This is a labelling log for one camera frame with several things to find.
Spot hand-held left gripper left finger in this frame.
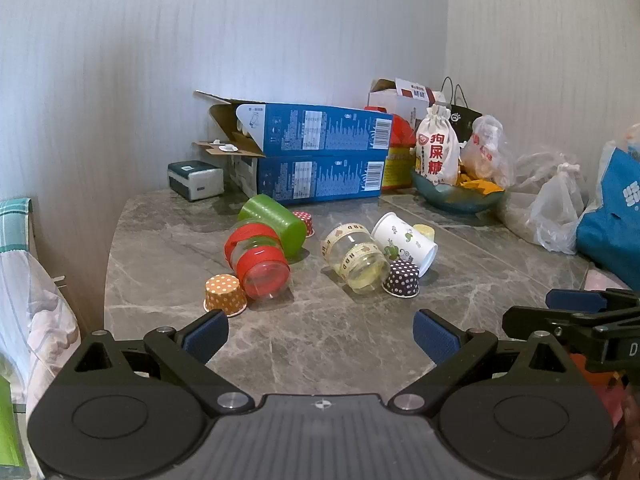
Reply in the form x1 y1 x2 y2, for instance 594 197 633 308
65 310 256 416

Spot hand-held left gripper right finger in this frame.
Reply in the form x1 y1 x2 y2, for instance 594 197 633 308
387 310 572 415

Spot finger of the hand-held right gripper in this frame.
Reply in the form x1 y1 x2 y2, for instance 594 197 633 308
546 288 640 314
501 305 602 345

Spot orange polka dot paper cup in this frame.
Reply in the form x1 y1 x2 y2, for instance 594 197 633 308
202 274 248 317

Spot dark polka dot paper cup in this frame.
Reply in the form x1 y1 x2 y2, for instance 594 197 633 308
382 260 420 297

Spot white printed paper cup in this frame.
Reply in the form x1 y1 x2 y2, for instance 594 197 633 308
370 212 439 279

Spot green plastic cup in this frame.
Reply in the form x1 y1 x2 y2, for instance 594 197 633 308
236 194 308 261

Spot red polka dot paper cup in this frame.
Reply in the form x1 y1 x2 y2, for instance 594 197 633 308
291 210 316 239

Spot red striped glass jar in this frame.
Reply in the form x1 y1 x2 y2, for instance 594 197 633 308
223 221 292 302

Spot blue shopping bag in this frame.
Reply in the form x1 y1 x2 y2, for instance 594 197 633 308
576 147 640 291

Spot translucent knotted plastic bag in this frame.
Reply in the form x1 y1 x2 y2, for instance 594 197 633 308
500 162 588 255

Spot beige ribbon glass jar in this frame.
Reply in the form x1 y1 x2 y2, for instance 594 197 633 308
320 222 391 295

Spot teal ceramic bowl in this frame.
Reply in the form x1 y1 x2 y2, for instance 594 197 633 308
411 167 507 215

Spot grey crumpled plastic bag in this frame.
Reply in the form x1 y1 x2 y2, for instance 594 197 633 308
515 144 571 181

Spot yellow snack packets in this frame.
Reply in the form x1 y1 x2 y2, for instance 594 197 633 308
457 170 506 197

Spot white and green label printer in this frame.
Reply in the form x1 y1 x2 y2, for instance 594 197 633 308
167 160 225 203

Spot white cloth bundle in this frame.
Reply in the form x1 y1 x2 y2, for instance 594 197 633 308
0 249 82 403

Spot clear plastic snack bag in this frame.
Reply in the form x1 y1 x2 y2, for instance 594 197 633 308
459 115 516 191

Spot red lidded yellow jar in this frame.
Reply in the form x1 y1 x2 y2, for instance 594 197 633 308
364 106 417 192

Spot black paper bag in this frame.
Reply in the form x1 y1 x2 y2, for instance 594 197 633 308
440 76 483 143

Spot green board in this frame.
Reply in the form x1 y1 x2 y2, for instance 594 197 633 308
0 375 29 479

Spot green checked cloth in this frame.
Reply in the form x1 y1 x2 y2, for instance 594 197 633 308
0 197 36 253

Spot open blue cardboard box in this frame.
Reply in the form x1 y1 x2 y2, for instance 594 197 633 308
194 90 394 158

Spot white and red carton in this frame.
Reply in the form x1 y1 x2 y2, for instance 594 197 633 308
368 78 448 128

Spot white drawstring cloth bag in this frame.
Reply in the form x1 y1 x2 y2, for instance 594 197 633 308
415 104 460 186

